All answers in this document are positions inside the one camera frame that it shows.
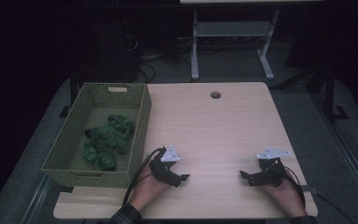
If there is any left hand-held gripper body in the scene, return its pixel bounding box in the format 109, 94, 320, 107
148, 144, 182, 185

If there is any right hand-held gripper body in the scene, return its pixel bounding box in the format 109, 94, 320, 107
255, 147, 292, 188

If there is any green fuzzy garment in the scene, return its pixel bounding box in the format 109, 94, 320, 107
82, 114, 135, 172

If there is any green woven basket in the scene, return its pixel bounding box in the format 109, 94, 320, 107
40, 82, 153, 189

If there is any person's left hand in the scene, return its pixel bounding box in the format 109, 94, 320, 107
130, 172, 171, 213

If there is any person's right hand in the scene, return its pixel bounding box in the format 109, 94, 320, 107
260, 178, 308, 218

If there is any grey table clamp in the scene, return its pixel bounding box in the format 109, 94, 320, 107
299, 185, 320, 196

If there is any tall black metal stand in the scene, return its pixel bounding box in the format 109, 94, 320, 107
322, 64, 350, 123

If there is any short black metal stand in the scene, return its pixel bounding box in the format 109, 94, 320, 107
59, 71, 79, 119

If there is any white desk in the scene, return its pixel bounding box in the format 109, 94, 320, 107
179, 0, 324, 82

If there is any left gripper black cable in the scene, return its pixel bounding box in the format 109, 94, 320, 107
121, 147, 166, 207

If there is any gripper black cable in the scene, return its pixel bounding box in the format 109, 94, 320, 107
279, 165, 308, 209
121, 147, 166, 207

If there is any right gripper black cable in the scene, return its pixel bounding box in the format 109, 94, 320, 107
279, 165, 308, 209

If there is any thin black floor cable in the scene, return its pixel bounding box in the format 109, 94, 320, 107
315, 193, 355, 224

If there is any long aluminium floor rail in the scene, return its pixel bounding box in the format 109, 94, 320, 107
310, 92, 358, 217

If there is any bundle of floor cables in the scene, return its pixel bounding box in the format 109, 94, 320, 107
122, 34, 194, 84

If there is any short aluminium floor rail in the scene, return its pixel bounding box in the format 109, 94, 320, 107
20, 174, 56, 224

